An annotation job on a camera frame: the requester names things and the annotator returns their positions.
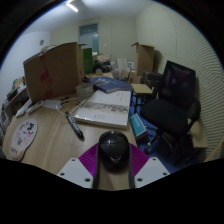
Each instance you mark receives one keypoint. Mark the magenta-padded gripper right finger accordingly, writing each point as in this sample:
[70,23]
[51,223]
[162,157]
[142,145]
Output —
[150,171]

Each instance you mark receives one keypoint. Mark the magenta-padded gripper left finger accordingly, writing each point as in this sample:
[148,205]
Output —
[75,171]

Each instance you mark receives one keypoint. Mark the black computer mouse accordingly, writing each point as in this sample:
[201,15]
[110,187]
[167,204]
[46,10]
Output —
[113,150]

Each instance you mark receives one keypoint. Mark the round printed mouse pad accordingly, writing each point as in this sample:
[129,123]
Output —
[22,138]

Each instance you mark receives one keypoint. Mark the black marker pen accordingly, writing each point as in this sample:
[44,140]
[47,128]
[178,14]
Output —
[74,124]

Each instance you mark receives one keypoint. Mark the small teal box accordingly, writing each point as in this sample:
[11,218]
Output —
[137,126]

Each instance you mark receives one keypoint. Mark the black office chair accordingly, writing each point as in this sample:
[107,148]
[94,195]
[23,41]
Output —
[166,115]

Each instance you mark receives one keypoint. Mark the large white book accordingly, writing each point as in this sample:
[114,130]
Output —
[103,110]

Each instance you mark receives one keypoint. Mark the clear tape roll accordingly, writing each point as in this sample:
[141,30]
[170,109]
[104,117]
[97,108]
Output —
[84,90]

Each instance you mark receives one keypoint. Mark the small wooden stool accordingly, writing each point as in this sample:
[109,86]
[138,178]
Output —
[141,88]

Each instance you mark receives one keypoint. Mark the blue hardcover book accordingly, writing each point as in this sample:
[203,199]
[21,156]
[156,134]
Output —
[108,84]

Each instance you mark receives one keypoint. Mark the cluttered shelf unit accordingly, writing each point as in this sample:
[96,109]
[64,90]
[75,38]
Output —
[11,96]

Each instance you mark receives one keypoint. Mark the large brown cardboard box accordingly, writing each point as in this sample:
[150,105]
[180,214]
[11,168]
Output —
[60,71]

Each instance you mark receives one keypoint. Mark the tall open cardboard box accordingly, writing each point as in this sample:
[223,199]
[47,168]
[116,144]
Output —
[145,60]

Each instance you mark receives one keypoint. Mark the green box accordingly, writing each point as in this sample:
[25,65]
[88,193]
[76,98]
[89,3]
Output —
[87,60]

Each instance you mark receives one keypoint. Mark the grey door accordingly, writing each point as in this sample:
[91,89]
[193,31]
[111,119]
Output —
[88,36]

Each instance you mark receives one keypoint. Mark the ceiling tube light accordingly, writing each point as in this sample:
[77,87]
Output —
[72,7]

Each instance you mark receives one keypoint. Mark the round wall clock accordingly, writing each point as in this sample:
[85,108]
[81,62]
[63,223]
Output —
[41,42]

